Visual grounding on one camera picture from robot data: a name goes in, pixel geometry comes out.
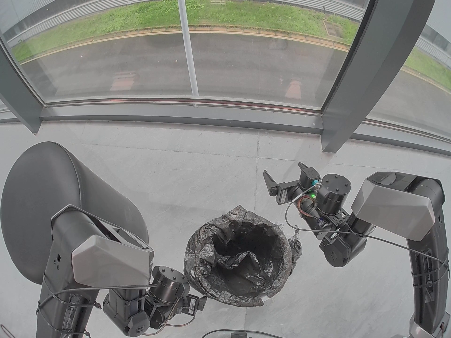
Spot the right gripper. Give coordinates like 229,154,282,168
264,162,317,214

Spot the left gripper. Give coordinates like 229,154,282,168
178,293,208,317

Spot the black plastic bag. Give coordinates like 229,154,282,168
184,204,303,307

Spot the window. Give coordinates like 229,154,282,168
0,0,451,154

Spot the dark grey round chair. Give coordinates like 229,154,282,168
0,141,149,285

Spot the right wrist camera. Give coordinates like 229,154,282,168
297,167,322,190

